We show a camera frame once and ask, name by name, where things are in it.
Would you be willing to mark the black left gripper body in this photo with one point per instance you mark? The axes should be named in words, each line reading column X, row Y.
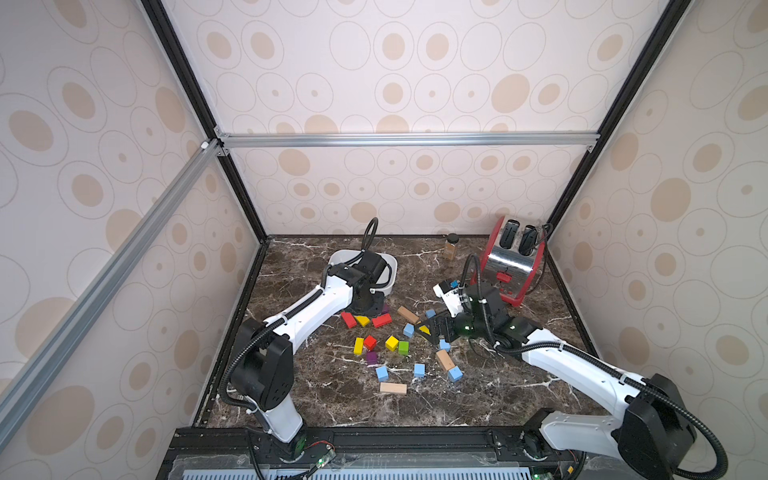
column 373, row 305

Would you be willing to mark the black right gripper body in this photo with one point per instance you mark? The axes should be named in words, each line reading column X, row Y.
column 447, row 324

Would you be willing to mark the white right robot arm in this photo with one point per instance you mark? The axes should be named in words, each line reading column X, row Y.
column 646, row 424

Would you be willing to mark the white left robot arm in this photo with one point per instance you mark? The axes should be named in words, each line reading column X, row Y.
column 259, row 375

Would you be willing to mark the white rectangular dish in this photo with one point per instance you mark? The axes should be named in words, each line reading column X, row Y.
column 388, row 276

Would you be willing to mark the long yellow block left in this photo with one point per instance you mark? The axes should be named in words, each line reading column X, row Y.
column 362, row 321

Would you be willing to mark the long red block left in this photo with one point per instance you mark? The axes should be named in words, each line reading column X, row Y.
column 349, row 320

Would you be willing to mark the long red block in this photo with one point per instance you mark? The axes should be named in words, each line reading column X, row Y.
column 349, row 320
column 382, row 320

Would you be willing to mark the long red block middle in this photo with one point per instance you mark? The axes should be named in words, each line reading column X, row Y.
column 382, row 320

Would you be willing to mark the tan block right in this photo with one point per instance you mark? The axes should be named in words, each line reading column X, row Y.
column 445, row 360

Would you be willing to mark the small red cube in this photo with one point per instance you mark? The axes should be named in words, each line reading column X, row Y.
column 370, row 343

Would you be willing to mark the red silver toaster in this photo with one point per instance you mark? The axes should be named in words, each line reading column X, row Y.
column 513, row 256

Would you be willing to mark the long tan block upper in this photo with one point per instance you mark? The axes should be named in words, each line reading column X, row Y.
column 408, row 315

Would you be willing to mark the long tan block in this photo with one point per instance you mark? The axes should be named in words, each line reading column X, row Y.
column 408, row 315
column 393, row 388

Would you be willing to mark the narrow yellow block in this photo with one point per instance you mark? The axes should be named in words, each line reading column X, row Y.
column 358, row 349

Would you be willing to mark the small yellow cube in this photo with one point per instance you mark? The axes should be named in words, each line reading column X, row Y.
column 392, row 343

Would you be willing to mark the small brown spice jar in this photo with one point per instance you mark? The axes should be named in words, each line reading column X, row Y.
column 450, row 246

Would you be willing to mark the green cube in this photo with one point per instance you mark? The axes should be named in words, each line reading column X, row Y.
column 404, row 348

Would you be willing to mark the long tan block bottom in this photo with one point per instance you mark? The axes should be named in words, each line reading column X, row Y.
column 393, row 388

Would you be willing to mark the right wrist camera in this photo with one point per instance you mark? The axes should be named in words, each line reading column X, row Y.
column 453, row 295

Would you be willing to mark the silver horizontal frame bar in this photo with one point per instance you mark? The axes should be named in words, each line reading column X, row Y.
column 444, row 139

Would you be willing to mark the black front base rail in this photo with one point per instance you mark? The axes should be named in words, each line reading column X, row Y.
column 378, row 453

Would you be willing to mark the silver diagonal frame bar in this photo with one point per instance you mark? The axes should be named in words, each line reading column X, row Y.
column 40, row 371

